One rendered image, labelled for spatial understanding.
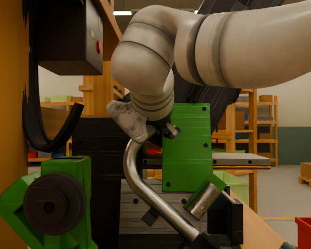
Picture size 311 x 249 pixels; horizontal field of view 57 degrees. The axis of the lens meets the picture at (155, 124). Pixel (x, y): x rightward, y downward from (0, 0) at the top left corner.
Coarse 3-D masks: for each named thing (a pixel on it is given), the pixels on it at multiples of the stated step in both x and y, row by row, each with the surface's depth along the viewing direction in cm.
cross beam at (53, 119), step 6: (42, 108) 84; (48, 108) 88; (42, 114) 84; (48, 114) 88; (54, 114) 93; (60, 114) 99; (66, 114) 105; (84, 114) 129; (42, 120) 84; (48, 120) 88; (54, 120) 93; (60, 120) 99; (48, 126) 88; (54, 126) 93; (60, 126) 99; (48, 132) 88; (54, 132) 93
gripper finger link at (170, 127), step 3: (168, 123) 55; (168, 126) 55; (171, 126) 56; (174, 126) 57; (168, 129) 56; (171, 129) 56; (174, 129) 56; (168, 132) 57; (171, 132) 56; (174, 132) 56; (177, 132) 56; (174, 135) 56
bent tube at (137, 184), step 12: (132, 144) 63; (132, 156) 62; (132, 168) 62; (132, 180) 61; (144, 192) 60; (156, 204) 59; (168, 204) 60; (168, 216) 59; (180, 216) 59; (180, 228) 58; (192, 228) 58; (192, 240) 58
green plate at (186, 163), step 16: (176, 112) 69; (192, 112) 69; (208, 112) 68; (192, 128) 67; (208, 128) 67; (176, 144) 67; (192, 144) 66; (208, 144) 66; (176, 160) 66; (192, 160) 65; (208, 160) 65; (176, 176) 65; (192, 176) 64
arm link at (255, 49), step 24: (216, 24) 25; (240, 24) 24; (264, 24) 22; (288, 24) 21; (216, 48) 25; (240, 48) 23; (264, 48) 22; (288, 48) 21; (216, 72) 26; (240, 72) 24; (264, 72) 23; (288, 72) 23
